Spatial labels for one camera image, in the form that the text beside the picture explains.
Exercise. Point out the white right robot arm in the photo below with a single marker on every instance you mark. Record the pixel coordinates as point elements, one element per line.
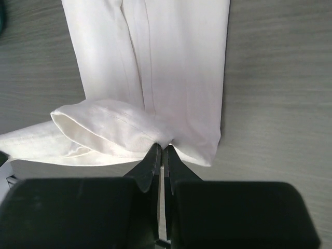
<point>160,203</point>

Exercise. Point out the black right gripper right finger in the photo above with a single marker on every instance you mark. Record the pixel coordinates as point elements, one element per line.
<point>232,214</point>

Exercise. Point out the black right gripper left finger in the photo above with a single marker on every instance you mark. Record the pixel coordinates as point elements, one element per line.
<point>110,212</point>

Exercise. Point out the white and green t-shirt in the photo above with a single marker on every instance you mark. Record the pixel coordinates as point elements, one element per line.
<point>152,73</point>

